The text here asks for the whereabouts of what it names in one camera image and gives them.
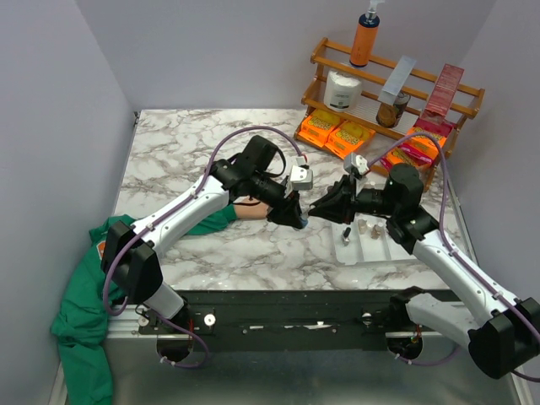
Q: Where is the clear polish bottle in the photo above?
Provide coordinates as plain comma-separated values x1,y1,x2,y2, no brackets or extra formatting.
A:
357,219,368,235

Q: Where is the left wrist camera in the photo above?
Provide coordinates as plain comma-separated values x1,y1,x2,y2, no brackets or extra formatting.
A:
286,165,313,192

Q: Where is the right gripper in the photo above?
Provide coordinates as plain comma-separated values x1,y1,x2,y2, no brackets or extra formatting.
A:
309,174,398,225

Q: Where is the dark glass jar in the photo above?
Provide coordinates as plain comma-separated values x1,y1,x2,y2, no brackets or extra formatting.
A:
375,92,411,128

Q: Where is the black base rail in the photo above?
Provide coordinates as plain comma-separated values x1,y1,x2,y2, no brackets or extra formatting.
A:
138,289,465,352

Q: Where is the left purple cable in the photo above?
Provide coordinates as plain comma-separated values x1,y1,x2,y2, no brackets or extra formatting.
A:
101,125,307,369

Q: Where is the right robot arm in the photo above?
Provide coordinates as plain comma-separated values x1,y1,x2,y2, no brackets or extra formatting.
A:
309,164,539,379

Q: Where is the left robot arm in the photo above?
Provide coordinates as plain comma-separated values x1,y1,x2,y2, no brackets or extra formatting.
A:
101,136,313,333

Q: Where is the wooden shelf rack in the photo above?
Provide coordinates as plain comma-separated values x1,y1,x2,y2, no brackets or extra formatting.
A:
294,37,485,186

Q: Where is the white organizer tray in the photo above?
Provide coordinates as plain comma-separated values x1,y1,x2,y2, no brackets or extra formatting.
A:
330,213,420,267

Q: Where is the orange pink box upper right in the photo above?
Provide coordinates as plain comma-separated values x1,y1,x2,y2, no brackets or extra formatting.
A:
399,118,454,164

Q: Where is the mannequin hand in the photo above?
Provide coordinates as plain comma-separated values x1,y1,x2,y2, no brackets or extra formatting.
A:
234,202,268,219

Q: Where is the orange spray bottle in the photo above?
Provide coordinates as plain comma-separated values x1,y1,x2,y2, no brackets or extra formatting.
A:
349,0,385,68

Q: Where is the grey blue tall box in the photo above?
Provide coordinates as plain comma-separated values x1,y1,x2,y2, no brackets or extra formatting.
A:
378,56,417,105

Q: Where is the orange box far left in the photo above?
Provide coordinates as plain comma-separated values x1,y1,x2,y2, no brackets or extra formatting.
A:
299,109,342,148

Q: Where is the black cap glitter polish bottle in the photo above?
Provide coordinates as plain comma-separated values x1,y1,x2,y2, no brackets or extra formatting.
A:
341,227,351,246

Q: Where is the white jar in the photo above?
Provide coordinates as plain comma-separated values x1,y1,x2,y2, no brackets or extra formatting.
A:
323,70,362,112

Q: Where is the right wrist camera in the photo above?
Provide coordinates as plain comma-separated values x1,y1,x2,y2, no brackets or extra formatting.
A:
343,153,370,180

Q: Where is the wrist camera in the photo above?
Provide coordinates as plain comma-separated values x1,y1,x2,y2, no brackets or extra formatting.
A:
343,153,370,180
286,165,313,192

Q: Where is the orange pink box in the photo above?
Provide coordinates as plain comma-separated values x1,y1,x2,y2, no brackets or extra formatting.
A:
380,148,429,171
399,118,454,164

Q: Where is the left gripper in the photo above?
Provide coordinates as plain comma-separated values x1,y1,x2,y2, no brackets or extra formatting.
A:
250,172,305,231

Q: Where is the gold glitter polish bottle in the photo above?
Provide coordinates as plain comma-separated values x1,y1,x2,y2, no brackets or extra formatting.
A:
370,224,383,240

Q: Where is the orange pink box lower right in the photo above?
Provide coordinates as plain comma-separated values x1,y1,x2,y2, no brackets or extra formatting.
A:
380,148,429,171

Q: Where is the red tall box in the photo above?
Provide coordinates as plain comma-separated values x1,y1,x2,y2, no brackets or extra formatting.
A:
421,64,464,122

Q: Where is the green jacket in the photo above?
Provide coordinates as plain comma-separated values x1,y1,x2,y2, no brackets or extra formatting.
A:
49,204,238,405

